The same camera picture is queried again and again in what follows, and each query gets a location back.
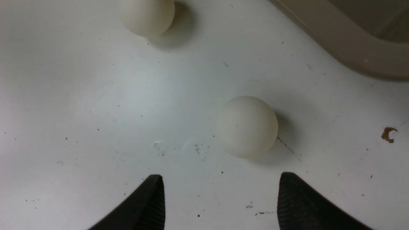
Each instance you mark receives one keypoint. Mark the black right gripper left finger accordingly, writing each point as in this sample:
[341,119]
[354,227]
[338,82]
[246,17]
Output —
[144,209]

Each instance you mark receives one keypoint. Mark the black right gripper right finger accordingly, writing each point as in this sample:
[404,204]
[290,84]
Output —
[300,207]

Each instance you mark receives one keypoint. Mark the white plain table-tennis ball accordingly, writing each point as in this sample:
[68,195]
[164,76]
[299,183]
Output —
[246,127]

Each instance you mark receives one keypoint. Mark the tan plastic bin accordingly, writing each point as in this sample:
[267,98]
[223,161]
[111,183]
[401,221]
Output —
[367,36]

